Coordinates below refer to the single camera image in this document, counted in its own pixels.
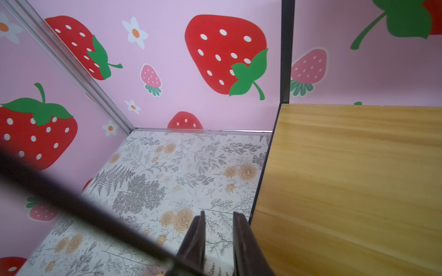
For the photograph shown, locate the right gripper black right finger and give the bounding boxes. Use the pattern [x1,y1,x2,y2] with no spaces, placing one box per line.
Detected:
[233,212,275,276]

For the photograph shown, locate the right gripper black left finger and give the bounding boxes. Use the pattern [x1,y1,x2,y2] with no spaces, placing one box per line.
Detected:
[165,211,206,276]

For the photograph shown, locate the wooden shelf black metal frame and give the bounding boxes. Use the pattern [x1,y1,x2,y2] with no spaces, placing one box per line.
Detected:
[251,1,442,276]

